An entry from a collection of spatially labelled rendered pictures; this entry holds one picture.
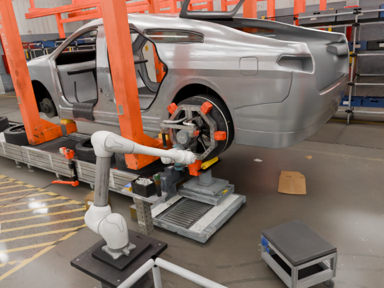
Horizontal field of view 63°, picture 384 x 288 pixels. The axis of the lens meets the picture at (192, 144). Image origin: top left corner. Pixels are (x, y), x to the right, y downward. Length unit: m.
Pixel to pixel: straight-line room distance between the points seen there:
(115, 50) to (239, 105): 1.21
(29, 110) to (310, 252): 3.76
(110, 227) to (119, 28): 1.69
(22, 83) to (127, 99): 1.93
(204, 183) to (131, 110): 1.11
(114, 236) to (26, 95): 2.80
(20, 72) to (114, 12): 1.99
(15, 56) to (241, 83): 2.92
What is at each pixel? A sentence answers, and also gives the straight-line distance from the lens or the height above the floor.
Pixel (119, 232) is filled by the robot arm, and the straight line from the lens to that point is 2.32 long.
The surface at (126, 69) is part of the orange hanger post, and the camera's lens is 3.03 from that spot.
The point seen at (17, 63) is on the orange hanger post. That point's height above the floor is 1.59.
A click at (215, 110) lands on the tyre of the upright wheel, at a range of 2.99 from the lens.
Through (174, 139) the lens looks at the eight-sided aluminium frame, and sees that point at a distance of 3.28.
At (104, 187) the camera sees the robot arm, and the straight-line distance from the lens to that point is 2.39.
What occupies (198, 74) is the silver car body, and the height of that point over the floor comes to 1.40.
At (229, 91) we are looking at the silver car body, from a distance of 2.94.
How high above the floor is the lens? 1.76
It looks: 19 degrees down
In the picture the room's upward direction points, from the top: 5 degrees counter-clockwise
